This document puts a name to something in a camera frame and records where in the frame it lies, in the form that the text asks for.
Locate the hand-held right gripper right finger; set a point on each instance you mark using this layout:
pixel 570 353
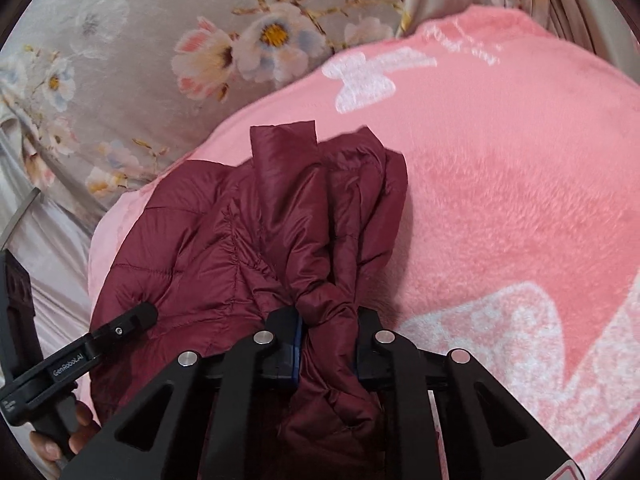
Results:
pixel 367 355

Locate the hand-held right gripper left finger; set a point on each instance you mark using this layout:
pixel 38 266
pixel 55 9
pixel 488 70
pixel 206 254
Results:
pixel 298 355

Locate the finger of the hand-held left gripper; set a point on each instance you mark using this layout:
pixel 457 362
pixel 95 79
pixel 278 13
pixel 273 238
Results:
pixel 127 321

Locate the maroon puffer jacket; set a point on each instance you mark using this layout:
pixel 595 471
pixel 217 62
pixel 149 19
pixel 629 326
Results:
pixel 240 240

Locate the person's left hand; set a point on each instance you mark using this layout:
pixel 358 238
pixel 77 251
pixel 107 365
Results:
pixel 75 442

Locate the pink fleece blanket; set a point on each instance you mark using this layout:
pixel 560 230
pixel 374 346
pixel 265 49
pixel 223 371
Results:
pixel 500 185

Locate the grey floral bedsheet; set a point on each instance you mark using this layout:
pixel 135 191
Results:
pixel 150 60

